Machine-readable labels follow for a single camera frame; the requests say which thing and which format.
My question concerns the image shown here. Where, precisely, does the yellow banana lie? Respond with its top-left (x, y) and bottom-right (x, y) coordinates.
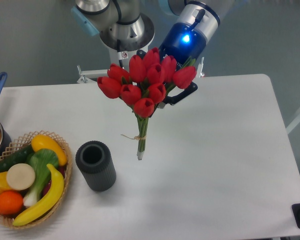
top-left (12, 163), bottom-right (65, 227)

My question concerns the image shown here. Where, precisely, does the dark grey ribbed vase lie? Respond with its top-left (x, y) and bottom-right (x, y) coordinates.
top-left (75, 140), bottom-right (117, 192)

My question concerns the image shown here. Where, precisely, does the green cucumber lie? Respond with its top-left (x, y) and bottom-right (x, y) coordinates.
top-left (0, 145), bottom-right (34, 173)

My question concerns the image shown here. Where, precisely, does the orange fruit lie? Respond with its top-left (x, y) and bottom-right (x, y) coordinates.
top-left (0, 190), bottom-right (23, 215)

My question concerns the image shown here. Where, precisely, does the green bok choy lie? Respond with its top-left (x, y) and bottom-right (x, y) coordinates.
top-left (23, 148), bottom-right (59, 208)

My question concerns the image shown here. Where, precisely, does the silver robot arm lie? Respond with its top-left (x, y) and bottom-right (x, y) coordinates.
top-left (71, 0), bottom-right (236, 70)

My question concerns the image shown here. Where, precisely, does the woven wicker basket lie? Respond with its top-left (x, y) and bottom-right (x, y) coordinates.
top-left (0, 130), bottom-right (73, 230)

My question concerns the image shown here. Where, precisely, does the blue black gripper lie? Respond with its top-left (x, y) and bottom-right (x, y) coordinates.
top-left (136, 22), bottom-right (206, 109)

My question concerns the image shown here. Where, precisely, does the red tulip bouquet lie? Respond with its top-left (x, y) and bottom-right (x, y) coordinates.
top-left (97, 47), bottom-right (197, 160)

